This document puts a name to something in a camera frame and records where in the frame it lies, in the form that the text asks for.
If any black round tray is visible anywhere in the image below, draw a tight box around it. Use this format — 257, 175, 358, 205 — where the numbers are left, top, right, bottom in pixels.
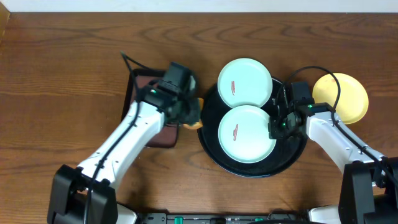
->
198, 78, 307, 177

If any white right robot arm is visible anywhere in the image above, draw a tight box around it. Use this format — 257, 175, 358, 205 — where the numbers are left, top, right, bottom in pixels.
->
269, 82, 397, 223

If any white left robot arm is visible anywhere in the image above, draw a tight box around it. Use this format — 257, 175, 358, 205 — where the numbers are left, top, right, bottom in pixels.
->
47, 71, 200, 223

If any black rectangular tray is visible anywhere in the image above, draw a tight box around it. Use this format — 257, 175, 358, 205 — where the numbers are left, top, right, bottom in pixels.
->
120, 68, 181, 149

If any orange green scrub sponge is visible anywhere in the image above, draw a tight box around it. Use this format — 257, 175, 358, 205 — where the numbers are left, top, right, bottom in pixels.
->
183, 98, 204, 130

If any yellow plate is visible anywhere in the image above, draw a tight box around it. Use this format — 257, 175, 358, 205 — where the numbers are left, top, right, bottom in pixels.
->
312, 73, 369, 124

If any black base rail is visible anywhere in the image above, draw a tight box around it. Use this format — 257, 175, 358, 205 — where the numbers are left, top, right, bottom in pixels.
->
136, 212, 310, 224

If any light green plate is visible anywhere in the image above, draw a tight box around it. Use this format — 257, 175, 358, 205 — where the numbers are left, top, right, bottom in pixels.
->
218, 105, 277, 164
217, 58, 273, 108

